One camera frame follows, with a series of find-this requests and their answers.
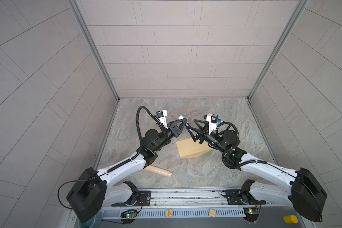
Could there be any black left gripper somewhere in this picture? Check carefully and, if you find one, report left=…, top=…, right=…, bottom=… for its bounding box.
left=150, top=120, right=185, bottom=154

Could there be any yellow paper envelope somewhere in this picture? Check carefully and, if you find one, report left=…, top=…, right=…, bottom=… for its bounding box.
left=176, top=139, right=212, bottom=159

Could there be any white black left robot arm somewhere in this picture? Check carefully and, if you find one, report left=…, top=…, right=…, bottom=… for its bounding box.
left=66, top=118, right=187, bottom=223

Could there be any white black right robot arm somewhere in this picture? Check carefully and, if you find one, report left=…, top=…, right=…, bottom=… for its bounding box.
left=185, top=117, right=327, bottom=222

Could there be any wooden letter block A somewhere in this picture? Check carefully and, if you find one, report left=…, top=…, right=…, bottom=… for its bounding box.
left=166, top=209, right=173, bottom=218

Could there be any beige wooden cylinder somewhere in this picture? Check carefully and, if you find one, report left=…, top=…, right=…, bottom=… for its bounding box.
left=144, top=165, right=172, bottom=177

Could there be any plain wooden block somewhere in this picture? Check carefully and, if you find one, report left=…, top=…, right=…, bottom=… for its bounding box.
left=209, top=209, right=216, bottom=218

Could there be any right green circuit board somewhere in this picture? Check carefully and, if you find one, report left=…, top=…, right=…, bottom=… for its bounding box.
left=243, top=208, right=260, bottom=222

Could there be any green circuit board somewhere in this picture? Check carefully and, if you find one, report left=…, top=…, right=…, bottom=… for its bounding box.
left=243, top=208, right=260, bottom=222
left=120, top=210, right=138, bottom=224

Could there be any left green circuit board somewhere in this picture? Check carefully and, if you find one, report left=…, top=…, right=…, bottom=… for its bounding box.
left=120, top=210, right=138, bottom=224

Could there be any yellow cylinder object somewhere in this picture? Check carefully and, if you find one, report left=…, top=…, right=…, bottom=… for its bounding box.
left=284, top=215, right=299, bottom=224

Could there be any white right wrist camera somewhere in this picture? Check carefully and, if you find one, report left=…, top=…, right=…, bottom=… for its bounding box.
left=204, top=114, right=222, bottom=135

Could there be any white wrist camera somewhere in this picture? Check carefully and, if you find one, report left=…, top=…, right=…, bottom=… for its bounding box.
left=204, top=114, right=222, bottom=135
left=156, top=110, right=168, bottom=129

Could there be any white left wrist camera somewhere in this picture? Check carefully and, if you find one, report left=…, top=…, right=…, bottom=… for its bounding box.
left=156, top=110, right=168, bottom=129

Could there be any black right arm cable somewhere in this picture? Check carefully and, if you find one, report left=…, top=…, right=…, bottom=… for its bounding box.
left=216, top=122, right=323, bottom=223

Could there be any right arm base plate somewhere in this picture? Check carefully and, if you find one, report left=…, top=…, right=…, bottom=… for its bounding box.
left=221, top=190, right=266, bottom=205

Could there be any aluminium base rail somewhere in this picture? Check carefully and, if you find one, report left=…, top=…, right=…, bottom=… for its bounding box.
left=100, top=186, right=291, bottom=217

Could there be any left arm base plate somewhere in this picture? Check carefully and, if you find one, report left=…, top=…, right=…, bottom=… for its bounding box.
left=112, top=191, right=152, bottom=207

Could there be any aluminium corner post left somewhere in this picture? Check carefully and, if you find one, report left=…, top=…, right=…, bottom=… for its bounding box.
left=68, top=0, right=120, bottom=100

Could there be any aluminium corner post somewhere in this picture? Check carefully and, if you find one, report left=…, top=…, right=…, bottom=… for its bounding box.
left=247, top=0, right=310, bottom=100
left=68, top=0, right=120, bottom=100

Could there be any aluminium corner post right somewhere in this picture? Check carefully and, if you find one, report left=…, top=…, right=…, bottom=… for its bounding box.
left=247, top=0, right=310, bottom=100

